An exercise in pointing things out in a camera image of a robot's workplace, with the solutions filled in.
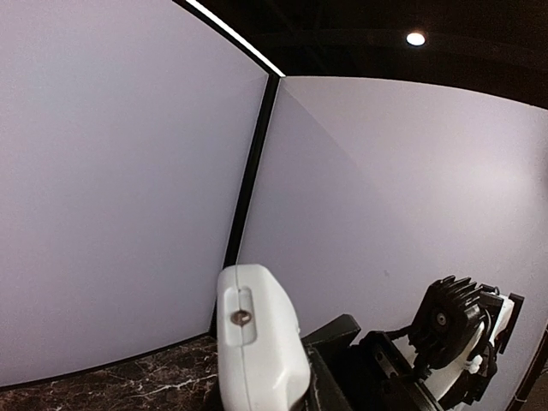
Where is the round ceiling light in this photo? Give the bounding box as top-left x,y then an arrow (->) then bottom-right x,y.
406,31 -> 426,47

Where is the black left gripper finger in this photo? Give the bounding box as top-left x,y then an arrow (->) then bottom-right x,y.
301,314 -> 361,411

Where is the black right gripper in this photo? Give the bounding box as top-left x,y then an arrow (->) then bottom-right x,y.
359,276 -> 500,407

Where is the black left corner frame post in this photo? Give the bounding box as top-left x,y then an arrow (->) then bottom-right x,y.
209,72 -> 282,339

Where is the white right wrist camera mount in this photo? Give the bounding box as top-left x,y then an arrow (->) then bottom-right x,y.
426,293 -> 524,409

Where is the white remote control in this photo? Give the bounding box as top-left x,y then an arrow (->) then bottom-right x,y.
216,265 -> 311,411

